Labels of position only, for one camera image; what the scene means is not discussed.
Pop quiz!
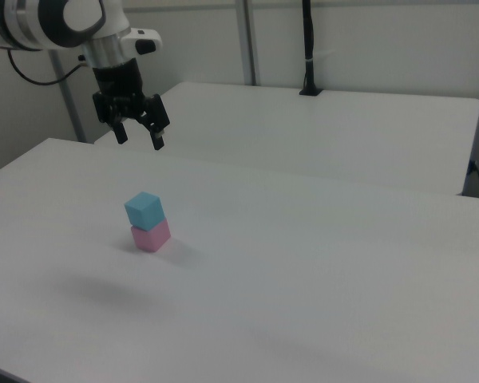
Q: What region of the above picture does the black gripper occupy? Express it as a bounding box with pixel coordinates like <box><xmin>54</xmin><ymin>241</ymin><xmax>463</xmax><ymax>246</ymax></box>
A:
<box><xmin>91</xmin><ymin>57</ymin><xmax>171</xmax><ymax>152</ymax></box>

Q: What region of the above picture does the blue cube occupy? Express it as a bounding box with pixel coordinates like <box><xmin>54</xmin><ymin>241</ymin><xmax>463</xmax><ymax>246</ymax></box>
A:
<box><xmin>124</xmin><ymin>191</ymin><xmax>163</xmax><ymax>232</ymax></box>

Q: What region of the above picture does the pink cube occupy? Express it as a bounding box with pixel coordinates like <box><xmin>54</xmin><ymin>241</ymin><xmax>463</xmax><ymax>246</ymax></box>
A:
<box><xmin>130</xmin><ymin>218</ymin><xmax>172</xmax><ymax>254</ymax></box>

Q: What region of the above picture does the white side table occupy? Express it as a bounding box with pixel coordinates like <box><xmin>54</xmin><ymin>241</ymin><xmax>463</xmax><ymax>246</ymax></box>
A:
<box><xmin>93</xmin><ymin>81</ymin><xmax>479</xmax><ymax>196</ymax></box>

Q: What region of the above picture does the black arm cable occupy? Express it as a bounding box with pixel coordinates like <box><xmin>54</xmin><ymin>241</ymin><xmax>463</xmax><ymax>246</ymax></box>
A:
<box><xmin>6</xmin><ymin>47</ymin><xmax>85</xmax><ymax>86</ymax></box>

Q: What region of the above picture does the black camera stand pole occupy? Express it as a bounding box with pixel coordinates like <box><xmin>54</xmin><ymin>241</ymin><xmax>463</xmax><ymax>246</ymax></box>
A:
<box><xmin>299</xmin><ymin>0</ymin><xmax>324</xmax><ymax>97</ymax></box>

